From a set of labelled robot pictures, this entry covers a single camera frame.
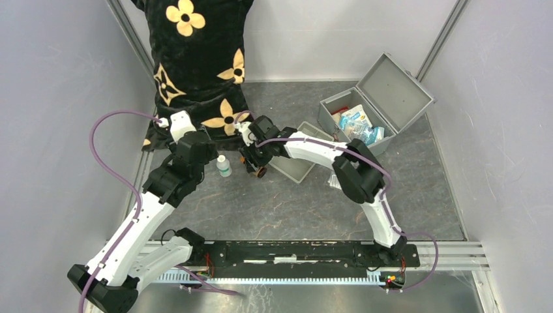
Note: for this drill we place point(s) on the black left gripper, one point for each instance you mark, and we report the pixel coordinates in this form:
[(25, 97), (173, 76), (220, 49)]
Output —
[(212, 153)]

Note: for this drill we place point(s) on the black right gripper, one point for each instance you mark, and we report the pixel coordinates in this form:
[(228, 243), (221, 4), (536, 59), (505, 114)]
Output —
[(253, 162)]

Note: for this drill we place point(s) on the white plastic bottle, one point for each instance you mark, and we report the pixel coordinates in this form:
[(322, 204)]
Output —
[(223, 166)]

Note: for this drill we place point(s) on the amber pill bottle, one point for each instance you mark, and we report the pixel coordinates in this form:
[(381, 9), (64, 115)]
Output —
[(258, 172)]

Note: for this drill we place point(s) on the grey plastic divider tray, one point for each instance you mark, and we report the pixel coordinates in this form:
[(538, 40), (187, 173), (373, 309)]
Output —
[(298, 169)]

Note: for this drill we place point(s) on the clear bag of wipes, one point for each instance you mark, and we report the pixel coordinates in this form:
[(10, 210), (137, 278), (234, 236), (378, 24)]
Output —
[(334, 182)]

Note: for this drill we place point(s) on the white wipes packet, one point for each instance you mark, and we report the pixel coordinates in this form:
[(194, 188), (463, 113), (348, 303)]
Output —
[(355, 118)]

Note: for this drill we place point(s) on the blue gauze packet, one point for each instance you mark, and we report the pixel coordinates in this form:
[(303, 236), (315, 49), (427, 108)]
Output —
[(356, 129)]

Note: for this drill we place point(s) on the silver metal case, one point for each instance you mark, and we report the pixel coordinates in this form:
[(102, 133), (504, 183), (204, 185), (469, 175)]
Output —
[(392, 97)]

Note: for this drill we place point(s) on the red first aid pouch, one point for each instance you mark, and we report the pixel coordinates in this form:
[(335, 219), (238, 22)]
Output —
[(339, 112)]

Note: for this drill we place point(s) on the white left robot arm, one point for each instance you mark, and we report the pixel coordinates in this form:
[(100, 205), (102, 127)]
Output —
[(114, 278)]

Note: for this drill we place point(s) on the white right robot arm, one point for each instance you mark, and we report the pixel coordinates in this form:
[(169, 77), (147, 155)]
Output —
[(361, 177)]

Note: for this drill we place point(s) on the black floral velvet cloth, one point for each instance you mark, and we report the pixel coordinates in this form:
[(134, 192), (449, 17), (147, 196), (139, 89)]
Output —
[(198, 51)]

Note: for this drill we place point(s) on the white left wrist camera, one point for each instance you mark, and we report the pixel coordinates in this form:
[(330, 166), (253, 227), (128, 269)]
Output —
[(178, 124)]

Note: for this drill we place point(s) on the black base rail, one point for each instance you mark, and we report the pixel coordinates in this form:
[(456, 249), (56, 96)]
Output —
[(299, 259)]

